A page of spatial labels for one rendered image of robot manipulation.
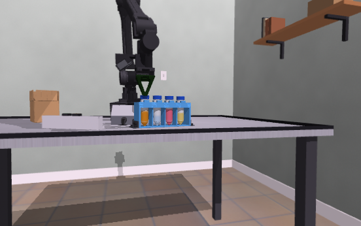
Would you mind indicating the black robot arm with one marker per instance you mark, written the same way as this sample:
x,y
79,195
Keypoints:
x,y
146,31

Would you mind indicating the blue tube rack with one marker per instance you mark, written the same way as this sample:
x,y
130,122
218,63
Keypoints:
x,y
160,104

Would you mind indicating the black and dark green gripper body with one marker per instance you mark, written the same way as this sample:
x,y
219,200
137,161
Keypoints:
x,y
148,69

